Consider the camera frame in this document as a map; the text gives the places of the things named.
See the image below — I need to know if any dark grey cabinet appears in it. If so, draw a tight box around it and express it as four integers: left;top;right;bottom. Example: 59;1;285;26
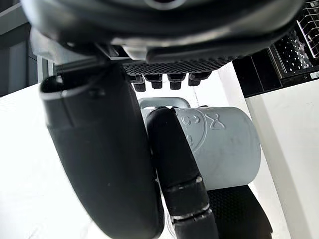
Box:
0;0;58;98

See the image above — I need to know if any black dishwasher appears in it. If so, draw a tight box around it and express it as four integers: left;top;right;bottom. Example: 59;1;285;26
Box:
231;0;319;98

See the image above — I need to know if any wire dishwasher rack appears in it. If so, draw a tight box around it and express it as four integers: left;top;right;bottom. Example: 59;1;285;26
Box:
295;0;319;69

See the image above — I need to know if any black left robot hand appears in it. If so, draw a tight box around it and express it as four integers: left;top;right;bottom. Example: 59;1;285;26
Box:
146;107;273;239

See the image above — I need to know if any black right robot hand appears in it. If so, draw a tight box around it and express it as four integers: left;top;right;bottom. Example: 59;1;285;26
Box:
21;0;305;239

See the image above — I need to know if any grey cup with handle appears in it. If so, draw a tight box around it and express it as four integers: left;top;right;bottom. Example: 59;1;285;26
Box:
138;97;262;191

